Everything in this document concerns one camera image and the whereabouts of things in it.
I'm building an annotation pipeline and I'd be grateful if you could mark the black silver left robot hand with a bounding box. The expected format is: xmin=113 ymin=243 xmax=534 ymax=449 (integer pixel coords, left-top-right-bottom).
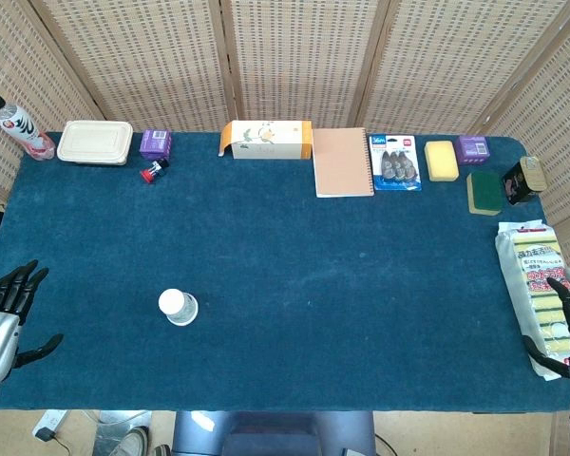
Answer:
xmin=0 ymin=259 xmax=65 ymax=387

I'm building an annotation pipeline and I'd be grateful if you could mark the paper cup green flower print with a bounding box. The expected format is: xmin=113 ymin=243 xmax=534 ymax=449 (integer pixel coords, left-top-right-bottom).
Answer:
xmin=158 ymin=288 xmax=197 ymax=322

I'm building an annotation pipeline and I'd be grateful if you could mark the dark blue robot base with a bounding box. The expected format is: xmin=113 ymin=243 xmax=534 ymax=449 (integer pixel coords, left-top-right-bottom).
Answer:
xmin=172 ymin=410 xmax=377 ymax=456

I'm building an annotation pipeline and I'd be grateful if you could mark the paper cup blue flower print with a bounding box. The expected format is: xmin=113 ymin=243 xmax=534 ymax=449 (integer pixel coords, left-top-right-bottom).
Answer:
xmin=166 ymin=303 xmax=200 ymax=327

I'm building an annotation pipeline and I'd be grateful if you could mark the packaged sponge multipack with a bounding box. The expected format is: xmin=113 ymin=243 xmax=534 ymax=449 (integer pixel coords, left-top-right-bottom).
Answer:
xmin=495 ymin=219 xmax=570 ymax=383

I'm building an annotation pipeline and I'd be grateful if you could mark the white power strip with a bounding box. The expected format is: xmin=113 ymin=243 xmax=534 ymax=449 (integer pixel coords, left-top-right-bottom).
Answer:
xmin=31 ymin=409 xmax=70 ymax=442

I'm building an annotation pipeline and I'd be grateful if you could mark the grey white shoe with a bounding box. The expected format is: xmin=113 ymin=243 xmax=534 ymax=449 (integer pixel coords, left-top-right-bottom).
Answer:
xmin=101 ymin=426 xmax=151 ymax=456

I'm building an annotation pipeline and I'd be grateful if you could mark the black tin with gold lid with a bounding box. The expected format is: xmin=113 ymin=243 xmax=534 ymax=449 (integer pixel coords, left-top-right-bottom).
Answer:
xmin=501 ymin=155 xmax=548 ymax=206

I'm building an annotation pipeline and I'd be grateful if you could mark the green yellow scouring sponge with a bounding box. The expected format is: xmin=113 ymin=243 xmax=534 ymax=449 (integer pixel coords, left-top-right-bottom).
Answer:
xmin=465 ymin=171 xmax=504 ymax=217

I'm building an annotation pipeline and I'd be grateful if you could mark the clear plastic drink bottle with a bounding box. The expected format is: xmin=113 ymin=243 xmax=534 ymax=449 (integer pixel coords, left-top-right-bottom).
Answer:
xmin=0 ymin=93 xmax=57 ymax=162

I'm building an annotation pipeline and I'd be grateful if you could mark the beige lidded food container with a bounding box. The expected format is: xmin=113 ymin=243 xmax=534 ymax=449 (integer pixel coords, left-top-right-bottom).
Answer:
xmin=56 ymin=120 xmax=135 ymax=166

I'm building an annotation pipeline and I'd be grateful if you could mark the purple box with icons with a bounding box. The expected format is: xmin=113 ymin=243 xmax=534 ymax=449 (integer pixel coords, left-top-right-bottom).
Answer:
xmin=457 ymin=134 xmax=493 ymax=166

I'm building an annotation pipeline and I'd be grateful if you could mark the red emergency stop button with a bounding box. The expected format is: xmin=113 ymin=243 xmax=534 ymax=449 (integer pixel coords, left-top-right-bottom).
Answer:
xmin=140 ymin=159 xmax=171 ymax=184

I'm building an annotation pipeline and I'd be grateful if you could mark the purple box with barcode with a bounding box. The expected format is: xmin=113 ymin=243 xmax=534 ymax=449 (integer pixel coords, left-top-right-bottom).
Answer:
xmin=139 ymin=128 xmax=174 ymax=161

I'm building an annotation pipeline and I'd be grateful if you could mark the blue correction tape pack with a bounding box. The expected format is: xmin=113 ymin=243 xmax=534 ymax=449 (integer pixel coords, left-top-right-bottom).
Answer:
xmin=369 ymin=134 xmax=423 ymax=193

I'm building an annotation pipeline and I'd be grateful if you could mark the blue cloth table mat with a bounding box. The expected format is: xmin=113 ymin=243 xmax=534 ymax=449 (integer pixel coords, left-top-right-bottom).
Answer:
xmin=0 ymin=131 xmax=570 ymax=412

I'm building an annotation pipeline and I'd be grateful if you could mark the tan spiral notebook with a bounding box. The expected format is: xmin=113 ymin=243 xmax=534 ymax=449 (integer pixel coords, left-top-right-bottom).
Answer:
xmin=312 ymin=126 xmax=376 ymax=199

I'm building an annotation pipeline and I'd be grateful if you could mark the white orange tissue box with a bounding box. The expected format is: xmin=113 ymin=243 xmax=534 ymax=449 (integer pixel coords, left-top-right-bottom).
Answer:
xmin=218 ymin=119 xmax=314 ymax=161

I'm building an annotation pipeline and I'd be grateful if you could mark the woven bamboo folding screen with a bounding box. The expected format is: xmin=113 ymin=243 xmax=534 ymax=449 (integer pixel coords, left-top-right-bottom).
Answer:
xmin=0 ymin=0 xmax=570 ymax=281

